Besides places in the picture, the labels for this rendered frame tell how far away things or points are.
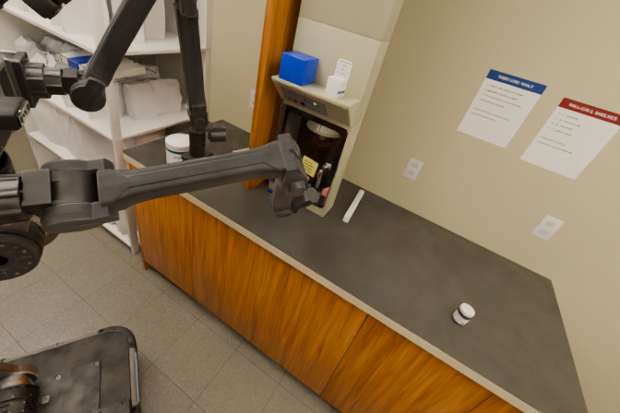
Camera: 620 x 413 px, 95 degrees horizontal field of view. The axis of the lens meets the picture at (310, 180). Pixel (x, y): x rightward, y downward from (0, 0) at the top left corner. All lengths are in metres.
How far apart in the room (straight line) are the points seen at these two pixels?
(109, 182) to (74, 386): 1.28
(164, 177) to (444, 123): 1.24
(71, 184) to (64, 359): 1.33
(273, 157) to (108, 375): 1.40
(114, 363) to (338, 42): 1.65
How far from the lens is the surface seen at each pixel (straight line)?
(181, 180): 0.53
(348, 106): 0.98
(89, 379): 1.73
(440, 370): 1.28
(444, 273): 1.40
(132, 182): 0.55
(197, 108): 1.03
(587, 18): 1.47
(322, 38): 1.13
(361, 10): 1.08
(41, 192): 0.57
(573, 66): 1.47
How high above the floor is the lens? 1.79
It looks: 33 degrees down
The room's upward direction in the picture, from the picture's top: 15 degrees clockwise
